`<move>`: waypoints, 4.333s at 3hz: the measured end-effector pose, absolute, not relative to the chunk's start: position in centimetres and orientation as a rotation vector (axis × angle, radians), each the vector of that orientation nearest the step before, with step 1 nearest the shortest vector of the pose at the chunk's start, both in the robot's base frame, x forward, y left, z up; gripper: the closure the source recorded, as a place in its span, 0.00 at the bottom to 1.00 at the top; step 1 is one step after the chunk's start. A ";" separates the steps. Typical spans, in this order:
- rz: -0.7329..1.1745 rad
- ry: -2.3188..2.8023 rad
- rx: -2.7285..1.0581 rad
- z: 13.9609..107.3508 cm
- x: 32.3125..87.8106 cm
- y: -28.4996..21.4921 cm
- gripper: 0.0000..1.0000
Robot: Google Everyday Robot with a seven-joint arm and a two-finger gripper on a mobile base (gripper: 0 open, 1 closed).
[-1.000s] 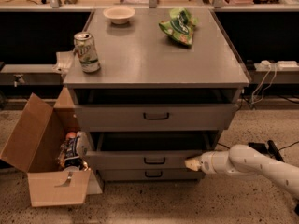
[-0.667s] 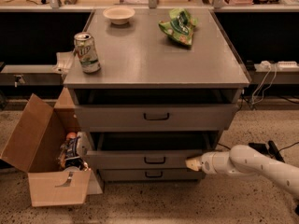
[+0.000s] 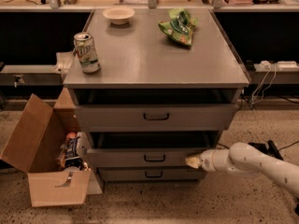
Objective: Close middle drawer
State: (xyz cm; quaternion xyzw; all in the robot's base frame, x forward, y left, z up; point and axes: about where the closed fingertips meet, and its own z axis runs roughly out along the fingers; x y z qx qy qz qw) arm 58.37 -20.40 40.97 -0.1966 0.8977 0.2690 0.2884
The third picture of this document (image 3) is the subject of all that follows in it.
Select grey drawer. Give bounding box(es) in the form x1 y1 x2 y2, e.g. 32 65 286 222
75 104 237 132
98 168 206 182
83 131 218 169

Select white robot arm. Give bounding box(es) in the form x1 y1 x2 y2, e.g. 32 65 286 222
185 143 299 198

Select grey top drawer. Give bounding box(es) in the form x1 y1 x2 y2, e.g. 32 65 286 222
75 104 237 132

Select grey drawer cabinet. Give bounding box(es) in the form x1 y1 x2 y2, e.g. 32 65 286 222
64 8 249 181

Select grey bottom drawer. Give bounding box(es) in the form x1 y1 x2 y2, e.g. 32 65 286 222
98 168 206 182

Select black power adapter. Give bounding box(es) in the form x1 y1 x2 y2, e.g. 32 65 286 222
250 143 268 153

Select black floor stand bar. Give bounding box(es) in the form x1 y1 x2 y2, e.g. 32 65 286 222
267 140 283 160

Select snack items in box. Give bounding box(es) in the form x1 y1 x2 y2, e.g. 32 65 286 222
56 132 91 171

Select white power strip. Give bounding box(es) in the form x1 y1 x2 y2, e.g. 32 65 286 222
277 61 299 70

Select green chip bag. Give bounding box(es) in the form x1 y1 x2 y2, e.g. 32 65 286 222
158 8 198 47

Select open cardboard box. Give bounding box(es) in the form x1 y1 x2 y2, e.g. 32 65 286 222
1 94 91 207

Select green soda can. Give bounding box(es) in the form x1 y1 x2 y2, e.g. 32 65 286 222
74 33 101 74

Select cream bowl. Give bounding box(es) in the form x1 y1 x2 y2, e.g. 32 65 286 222
103 7 135 25

